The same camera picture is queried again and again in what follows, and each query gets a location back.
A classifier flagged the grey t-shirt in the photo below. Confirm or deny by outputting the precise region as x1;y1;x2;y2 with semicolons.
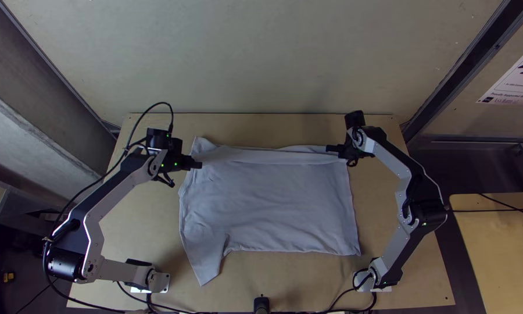
177;135;361;287

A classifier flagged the white paper poster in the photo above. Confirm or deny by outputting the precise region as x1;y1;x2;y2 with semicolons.
475;37;523;108

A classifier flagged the pale wooden side table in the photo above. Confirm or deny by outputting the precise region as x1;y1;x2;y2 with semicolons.
449;191;523;314

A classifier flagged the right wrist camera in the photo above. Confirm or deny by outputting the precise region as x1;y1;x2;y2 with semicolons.
345;110;367;130

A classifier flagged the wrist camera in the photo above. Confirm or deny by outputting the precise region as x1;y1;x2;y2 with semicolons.
345;110;367;130
146;127;172;152

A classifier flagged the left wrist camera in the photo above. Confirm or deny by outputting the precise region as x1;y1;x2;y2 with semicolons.
146;127;172;152

